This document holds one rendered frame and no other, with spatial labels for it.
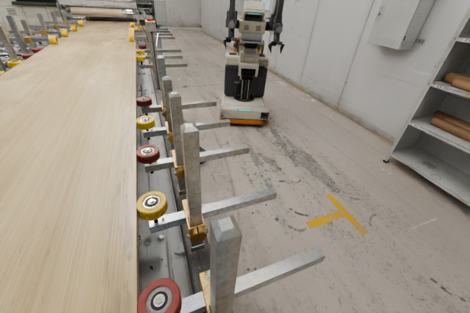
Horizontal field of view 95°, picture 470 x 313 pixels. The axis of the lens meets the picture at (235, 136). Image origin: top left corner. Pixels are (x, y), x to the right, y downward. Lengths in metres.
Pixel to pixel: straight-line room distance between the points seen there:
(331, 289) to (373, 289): 0.26
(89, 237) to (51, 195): 0.21
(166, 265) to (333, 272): 1.12
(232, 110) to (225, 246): 2.41
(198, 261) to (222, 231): 0.49
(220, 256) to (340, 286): 1.38
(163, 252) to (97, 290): 0.36
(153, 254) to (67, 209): 0.33
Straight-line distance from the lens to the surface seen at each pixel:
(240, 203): 0.77
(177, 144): 0.79
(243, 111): 2.67
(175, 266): 0.88
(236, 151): 0.94
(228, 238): 0.31
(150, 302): 0.54
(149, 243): 0.94
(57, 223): 0.73
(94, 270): 0.61
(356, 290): 1.71
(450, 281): 2.10
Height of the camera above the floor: 1.40
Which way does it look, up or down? 33 degrees down
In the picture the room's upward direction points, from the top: 4 degrees clockwise
